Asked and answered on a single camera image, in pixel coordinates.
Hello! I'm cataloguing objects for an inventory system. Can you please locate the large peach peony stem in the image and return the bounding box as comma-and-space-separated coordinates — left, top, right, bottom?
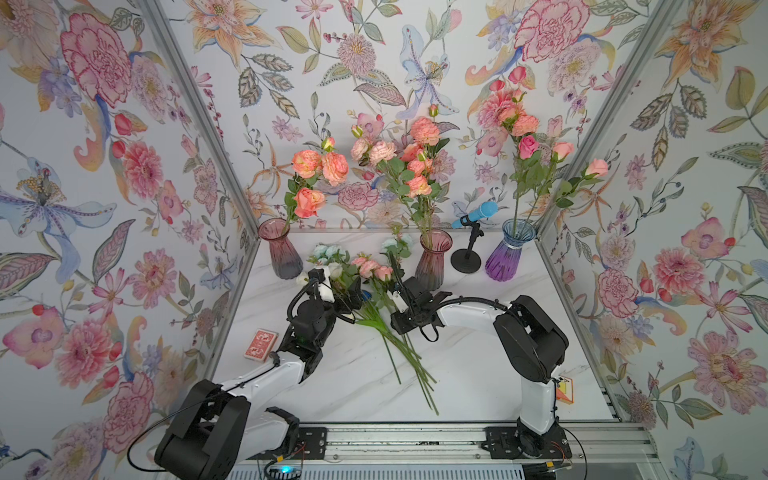
283, 187, 326, 232

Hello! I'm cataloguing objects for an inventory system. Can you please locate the coral pink rose spray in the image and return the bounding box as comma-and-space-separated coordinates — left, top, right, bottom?
403, 154, 441, 233

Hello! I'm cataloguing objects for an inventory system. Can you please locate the coral rose spray stem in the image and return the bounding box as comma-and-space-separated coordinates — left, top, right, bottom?
284, 136, 350, 232

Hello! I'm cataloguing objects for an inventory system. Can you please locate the pale pink peony stem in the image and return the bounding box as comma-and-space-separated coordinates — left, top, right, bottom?
351, 125, 417, 228

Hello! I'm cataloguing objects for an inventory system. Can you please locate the magenta rose stem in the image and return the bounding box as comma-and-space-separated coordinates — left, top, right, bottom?
514, 134, 540, 220

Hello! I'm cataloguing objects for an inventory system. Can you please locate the coral pink carnation stem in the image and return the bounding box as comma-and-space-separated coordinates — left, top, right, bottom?
403, 106, 453, 182

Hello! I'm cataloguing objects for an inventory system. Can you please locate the coral carnation spray stem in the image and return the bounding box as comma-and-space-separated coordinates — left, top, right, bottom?
476, 88, 541, 220

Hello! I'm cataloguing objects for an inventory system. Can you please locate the light pink rose stem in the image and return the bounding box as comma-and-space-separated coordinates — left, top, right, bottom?
539, 159, 610, 213
525, 142, 575, 225

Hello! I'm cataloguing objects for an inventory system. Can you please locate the single pink rose stem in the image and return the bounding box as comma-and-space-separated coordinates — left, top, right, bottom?
398, 144, 445, 233

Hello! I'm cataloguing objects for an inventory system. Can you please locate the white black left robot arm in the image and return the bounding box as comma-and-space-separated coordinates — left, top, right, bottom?
154, 278, 339, 479

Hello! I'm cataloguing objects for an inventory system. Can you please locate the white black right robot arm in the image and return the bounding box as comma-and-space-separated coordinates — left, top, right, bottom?
391, 277, 572, 461

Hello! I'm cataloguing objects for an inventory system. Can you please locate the pink ribbed glass vase centre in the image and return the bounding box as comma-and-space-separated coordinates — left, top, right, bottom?
415, 229, 453, 291

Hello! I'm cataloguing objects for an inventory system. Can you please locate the pink ribbed glass vase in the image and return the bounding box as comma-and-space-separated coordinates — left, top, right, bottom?
258, 218, 303, 280
415, 229, 453, 291

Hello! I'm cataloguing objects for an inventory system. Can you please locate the pink ribbed glass vase left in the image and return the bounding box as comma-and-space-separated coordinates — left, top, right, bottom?
258, 218, 303, 280

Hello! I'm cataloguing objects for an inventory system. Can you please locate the bunch of artificial flowers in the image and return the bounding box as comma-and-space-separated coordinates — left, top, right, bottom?
305, 233, 440, 415

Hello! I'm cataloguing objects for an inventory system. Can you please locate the blue purple glass vase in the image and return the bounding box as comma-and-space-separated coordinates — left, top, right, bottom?
485, 219, 536, 282

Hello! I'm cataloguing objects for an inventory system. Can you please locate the red playing card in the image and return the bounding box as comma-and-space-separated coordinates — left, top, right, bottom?
243, 329, 278, 362

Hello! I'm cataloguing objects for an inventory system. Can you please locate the blue microphone on black stand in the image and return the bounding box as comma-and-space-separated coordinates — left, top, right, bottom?
451, 201, 499, 274

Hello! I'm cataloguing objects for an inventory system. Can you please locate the orange pink card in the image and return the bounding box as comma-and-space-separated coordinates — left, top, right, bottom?
556, 377, 575, 405

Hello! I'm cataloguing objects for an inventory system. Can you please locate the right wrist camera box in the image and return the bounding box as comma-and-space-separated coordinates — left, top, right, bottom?
388, 291, 409, 313

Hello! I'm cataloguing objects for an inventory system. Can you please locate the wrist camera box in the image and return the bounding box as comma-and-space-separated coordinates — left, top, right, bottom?
308, 266, 335, 304
388, 291, 409, 313

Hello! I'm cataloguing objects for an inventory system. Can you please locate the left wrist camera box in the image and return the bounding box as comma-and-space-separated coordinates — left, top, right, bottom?
308, 266, 335, 304

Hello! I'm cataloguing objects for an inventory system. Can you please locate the right corner aluminium post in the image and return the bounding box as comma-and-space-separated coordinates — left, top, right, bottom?
543, 1, 668, 216

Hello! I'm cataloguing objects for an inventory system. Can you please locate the corner aluminium post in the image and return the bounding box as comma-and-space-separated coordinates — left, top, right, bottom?
137, 0, 258, 237
543, 1, 668, 216

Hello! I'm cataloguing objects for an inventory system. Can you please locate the left corner aluminium post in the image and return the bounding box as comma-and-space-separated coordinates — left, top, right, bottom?
137, 0, 258, 237

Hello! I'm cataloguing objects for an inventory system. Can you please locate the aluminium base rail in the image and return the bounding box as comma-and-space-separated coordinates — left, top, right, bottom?
228, 422, 668, 479

